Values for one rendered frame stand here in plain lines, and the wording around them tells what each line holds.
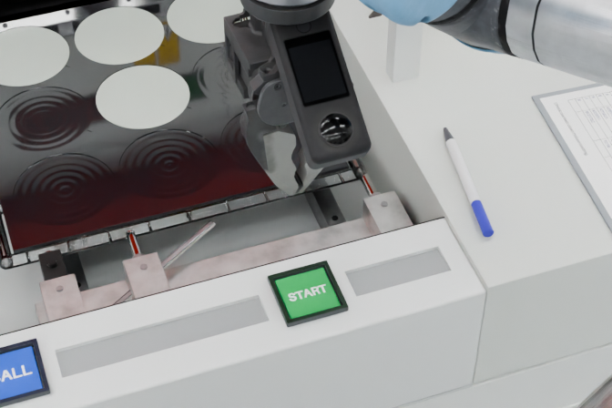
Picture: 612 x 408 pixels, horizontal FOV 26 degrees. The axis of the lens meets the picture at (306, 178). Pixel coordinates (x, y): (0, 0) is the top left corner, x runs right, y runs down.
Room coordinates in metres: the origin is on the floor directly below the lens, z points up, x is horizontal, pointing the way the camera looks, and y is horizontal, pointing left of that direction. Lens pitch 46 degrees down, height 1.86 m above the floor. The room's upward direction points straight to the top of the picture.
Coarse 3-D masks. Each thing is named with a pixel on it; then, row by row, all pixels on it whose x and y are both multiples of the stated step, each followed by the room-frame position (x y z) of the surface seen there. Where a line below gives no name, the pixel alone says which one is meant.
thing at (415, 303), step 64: (320, 256) 0.77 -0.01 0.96; (384, 256) 0.77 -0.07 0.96; (448, 256) 0.77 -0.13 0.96; (64, 320) 0.70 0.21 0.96; (128, 320) 0.70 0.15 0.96; (192, 320) 0.70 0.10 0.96; (256, 320) 0.70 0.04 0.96; (320, 320) 0.70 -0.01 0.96; (384, 320) 0.70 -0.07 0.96; (448, 320) 0.72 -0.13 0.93; (64, 384) 0.63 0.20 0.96; (128, 384) 0.63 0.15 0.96; (192, 384) 0.64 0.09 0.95; (256, 384) 0.66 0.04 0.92; (320, 384) 0.68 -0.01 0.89; (384, 384) 0.70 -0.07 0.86; (448, 384) 0.72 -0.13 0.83
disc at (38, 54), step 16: (16, 32) 1.16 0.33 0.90; (32, 32) 1.16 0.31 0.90; (48, 32) 1.16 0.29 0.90; (0, 48) 1.13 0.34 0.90; (16, 48) 1.13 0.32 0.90; (32, 48) 1.13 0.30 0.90; (48, 48) 1.13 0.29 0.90; (64, 48) 1.13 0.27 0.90; (0, 64) 1.10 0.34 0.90; (16, 64) 1.10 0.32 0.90; (32, 64) 1.10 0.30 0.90; (48, 64) 1.10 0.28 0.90; (64, 64) 1.10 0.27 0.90; (0, 80) 1.07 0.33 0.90; (16, 80) 1.07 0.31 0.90; (32, 80) 1.07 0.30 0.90
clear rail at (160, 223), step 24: (360, 168) 0.94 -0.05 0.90; (264, 192) 0.90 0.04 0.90; (168, 216) 0.87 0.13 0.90; (192, 216) 0.87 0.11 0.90; (216, 216) 0.88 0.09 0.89; (72, 240) 0.84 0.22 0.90; (96, 240) 0.84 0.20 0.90; (120, 240) 0.85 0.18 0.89; (0, 264) 0.81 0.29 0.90; (24, 264) 0.82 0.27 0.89
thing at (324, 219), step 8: (312, 192) 0.95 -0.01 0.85; (320, 192) 0.95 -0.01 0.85; (328, 192) 0.95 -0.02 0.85; (312, 200) 0.95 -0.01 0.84; (320, 200) 0.94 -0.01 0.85; (328, 200) 0.94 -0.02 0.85; (312, 208) 0.95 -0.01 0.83; (320, 208) 0.93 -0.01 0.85; (328, 208) 0.93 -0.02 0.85; (336, 208) 0.93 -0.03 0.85; (320, 216) 0.93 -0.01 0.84; (328, 216) 0.92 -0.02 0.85; (336, 216) 0.92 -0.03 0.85; (320, 224) 0.93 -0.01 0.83; (328, 224) 0.91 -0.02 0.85; (336, 224) 0.91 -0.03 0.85
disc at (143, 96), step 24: (120, 72) 1.09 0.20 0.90; (144, 72) 1.09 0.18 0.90; (168, 72) 1.09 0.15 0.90; (96, 96) 1.05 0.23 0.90; (120, 96) 1.05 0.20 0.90; (144, 96) 1.05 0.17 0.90; (168, 96) 1.05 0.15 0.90; (120, 120) 1.01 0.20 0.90; (144, 120) 1.01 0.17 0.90; (168, 120) 1.01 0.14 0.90
